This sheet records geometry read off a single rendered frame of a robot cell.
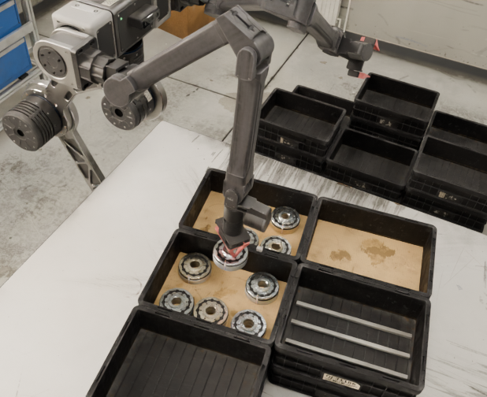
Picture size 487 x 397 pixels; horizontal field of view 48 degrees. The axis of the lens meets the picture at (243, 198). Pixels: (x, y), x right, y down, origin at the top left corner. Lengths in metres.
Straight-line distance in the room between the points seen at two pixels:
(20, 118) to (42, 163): 1.28
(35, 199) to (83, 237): 1.21
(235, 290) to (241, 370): 0.26
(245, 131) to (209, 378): 0.69
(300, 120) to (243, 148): 1.60
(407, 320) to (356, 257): 0.26
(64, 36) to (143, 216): 0.82
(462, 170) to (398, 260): 1.07
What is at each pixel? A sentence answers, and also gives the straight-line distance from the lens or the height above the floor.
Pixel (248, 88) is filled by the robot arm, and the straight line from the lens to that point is 1.23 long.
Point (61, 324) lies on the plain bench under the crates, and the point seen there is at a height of 0.70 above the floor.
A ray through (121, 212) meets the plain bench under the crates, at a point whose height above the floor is 0.70.
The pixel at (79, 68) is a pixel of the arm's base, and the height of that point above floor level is 1.46.
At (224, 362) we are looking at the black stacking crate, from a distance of 1.58.
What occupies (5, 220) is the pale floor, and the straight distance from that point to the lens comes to 3.16.
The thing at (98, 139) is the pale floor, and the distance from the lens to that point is 3.53.
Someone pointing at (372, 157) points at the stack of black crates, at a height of 0.38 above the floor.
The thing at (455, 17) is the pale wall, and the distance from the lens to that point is 4.39.
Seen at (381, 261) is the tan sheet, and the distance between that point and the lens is 1.86.
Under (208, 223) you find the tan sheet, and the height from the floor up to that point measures 0.83.
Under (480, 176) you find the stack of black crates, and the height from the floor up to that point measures 0.49.
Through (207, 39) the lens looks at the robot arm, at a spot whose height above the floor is 1.62.
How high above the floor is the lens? 2.24
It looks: 46 degrees down
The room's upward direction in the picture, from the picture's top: 5 degrees clockwise
